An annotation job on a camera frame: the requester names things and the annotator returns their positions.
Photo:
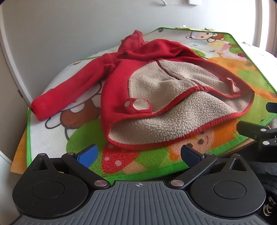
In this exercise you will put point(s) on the beige fleece cloth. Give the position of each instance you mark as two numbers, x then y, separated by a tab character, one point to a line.
207	28

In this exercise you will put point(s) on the red fleece hooded jacket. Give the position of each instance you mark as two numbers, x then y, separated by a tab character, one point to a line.
164	97

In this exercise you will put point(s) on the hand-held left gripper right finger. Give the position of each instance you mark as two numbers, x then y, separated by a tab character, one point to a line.
190	155

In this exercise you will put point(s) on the white door frame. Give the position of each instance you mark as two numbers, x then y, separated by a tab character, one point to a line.
13	65

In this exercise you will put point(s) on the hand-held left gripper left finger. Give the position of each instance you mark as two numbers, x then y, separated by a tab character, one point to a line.
87	156

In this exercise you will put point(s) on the white wall socket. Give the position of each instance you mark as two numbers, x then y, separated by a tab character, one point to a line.
194	1

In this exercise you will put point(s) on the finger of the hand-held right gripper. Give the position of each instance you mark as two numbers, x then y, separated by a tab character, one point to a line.
272	107
253	132

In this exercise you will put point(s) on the cartoon printed play mat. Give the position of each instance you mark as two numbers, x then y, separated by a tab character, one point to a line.
238	65

